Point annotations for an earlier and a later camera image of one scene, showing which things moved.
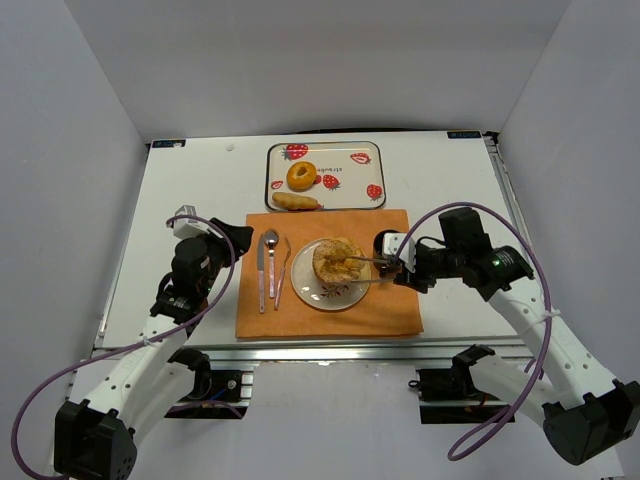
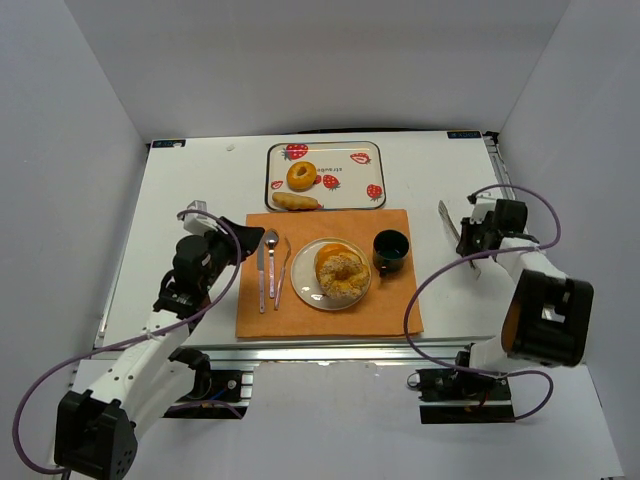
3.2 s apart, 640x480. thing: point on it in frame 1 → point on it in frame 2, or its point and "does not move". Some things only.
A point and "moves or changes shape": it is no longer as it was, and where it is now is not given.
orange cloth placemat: [266, 303] does not move
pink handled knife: [261, 271] does not move
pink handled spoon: [271, 239] does not move
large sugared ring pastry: [337, 270] moves or changes shape
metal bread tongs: [363, 260] moves or changes shape
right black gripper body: [406, 275] → [470, 241]
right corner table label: [465, 134] does not move
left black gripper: [232, 239] does not move
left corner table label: [168, 143] does not move
